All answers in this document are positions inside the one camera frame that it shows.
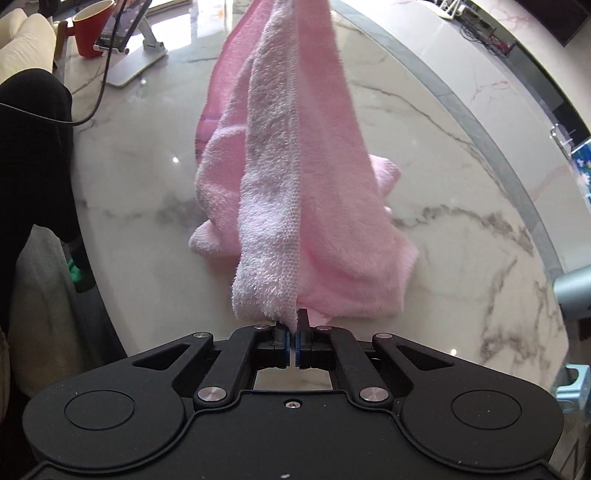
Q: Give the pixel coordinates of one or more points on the white marble counter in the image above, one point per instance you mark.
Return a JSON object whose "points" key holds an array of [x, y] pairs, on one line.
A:
{"points": [[508, 92]]}

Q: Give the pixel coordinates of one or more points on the dark screen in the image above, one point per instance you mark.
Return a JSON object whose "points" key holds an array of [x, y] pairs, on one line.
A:
{"points": [[554, 18]]}

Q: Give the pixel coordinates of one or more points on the clear acrylic sign holder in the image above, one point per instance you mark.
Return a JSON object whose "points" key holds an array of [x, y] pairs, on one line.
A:
{"points": [[562, 136]]}

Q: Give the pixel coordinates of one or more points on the silver phone stand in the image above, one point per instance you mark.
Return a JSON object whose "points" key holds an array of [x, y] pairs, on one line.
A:
{"points": [[134, 64]]}

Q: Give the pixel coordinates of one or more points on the light blue plastic stool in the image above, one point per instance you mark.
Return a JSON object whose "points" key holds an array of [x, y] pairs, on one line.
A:
{"points": [[577, 385]]}

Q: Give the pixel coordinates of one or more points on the grey cloth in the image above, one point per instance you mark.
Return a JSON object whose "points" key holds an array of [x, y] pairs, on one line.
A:
{"points": [[51, 323]]}

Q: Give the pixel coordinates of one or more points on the colourful picture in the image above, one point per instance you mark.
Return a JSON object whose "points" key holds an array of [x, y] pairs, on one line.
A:
{"points": [[582, 175]]}

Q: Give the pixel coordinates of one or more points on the black phone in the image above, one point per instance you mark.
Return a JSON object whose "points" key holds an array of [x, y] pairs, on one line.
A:
{"points": [[122, 23]]}

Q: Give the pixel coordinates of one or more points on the grey trash bin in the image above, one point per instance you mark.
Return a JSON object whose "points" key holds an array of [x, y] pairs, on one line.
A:
{"points": [[575, 295]]}

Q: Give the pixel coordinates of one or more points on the pink towel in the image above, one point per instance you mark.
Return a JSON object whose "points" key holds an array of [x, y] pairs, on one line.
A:
{"points": [[277, 184]]}

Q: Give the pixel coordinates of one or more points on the red mug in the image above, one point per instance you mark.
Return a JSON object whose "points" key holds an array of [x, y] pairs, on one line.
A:
{"points": [[92, 32]]}

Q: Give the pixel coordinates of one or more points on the green plastic item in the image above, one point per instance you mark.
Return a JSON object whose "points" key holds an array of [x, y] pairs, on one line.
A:
{"points": [[76, 272]]}

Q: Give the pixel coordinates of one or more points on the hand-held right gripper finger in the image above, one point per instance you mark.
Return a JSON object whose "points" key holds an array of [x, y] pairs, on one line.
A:
{"points": [[298, 347], [287, 347]]}

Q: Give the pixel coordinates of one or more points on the black garment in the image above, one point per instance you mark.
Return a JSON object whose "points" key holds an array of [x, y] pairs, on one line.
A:
{"points": [[32, 161]]}

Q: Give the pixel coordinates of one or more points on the cream cushion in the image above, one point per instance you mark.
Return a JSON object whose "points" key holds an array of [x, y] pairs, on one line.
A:
{"points": [[23, 50]]}

